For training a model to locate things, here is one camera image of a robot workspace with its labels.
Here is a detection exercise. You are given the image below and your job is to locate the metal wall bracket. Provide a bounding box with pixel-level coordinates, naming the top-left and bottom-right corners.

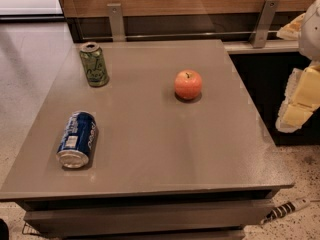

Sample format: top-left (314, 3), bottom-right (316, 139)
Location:
top-left (249, 0), bottom-right (280, 48)
top-left (107, 3), bottom-right (126, 42)

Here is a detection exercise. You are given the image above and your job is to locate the red apple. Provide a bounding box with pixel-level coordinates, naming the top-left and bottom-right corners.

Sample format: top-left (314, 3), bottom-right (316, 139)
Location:
top-left (174, 69), bottom-right (202, 100)

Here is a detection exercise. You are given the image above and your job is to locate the blue pepsi can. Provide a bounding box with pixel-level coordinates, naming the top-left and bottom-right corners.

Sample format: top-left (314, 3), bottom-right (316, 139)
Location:
top-left (56, 111), bottom-right (98, 169)

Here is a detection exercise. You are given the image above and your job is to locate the right metal wall bracket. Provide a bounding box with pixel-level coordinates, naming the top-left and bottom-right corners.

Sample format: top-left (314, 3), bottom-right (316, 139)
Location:
top-left (249, 0), bottom-right (280, 48)

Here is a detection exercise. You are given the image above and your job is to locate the grey table with drawers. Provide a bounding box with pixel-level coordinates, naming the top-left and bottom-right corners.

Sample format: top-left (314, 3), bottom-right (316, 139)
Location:
top-left (1, 40), bottom-right (293, 240)

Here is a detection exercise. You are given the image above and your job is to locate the white power strip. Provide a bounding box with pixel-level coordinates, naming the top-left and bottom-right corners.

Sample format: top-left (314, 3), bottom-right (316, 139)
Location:
top-left (260, 198), bottom-right (311, 225)

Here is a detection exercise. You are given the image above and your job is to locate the green soda can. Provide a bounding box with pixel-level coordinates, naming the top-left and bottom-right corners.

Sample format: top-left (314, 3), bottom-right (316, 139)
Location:
top-left (79, 42), bottom-right (109, 87)

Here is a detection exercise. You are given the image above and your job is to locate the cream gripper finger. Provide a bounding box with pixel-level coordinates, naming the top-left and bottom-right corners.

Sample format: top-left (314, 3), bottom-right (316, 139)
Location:
top-left (275, 63), bottom-right (320, 133)
top-left (276, 13), bottom-right (305, 40)

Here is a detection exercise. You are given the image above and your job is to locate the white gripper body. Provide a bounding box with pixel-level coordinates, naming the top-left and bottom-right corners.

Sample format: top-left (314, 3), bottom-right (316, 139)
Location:
top-left (298, 0), bottom-right (320, 60)

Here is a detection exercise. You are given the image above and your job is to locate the horizontal metal rail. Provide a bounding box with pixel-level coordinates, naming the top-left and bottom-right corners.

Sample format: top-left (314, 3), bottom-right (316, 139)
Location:
top-left (81, 30), bottom-right (279, 41)

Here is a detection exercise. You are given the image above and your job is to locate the left metal wall bracket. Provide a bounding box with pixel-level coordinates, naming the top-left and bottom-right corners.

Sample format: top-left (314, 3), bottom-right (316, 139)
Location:
top-left (107, 3), bottom-right (126, 42)

